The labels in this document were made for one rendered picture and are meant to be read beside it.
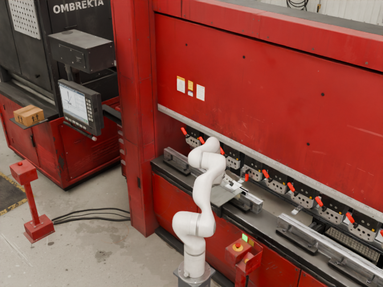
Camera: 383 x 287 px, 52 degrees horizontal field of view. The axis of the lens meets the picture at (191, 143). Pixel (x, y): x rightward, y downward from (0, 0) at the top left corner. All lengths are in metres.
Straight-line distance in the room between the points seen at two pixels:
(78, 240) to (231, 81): 2.31
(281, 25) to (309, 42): 0.19
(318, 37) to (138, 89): 1.52
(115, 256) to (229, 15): 2.44
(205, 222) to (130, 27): 1.57
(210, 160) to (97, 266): 1.95
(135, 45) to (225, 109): 0.83
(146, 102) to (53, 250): 1.74
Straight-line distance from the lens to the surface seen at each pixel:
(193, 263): 2.29
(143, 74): 3.16
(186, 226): 2.11
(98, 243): 4.07
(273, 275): 3.06
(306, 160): 2.50
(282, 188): 2.70
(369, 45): 2.10
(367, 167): 2.33
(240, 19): 2.49
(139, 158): 3.47
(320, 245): 2.79
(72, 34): 3.37
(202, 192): 2.18
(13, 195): 4.91
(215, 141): 2.38
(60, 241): 4.19
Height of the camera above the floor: 2.83
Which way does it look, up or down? 31 degrees down
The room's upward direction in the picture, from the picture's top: 1 degrees clockwise
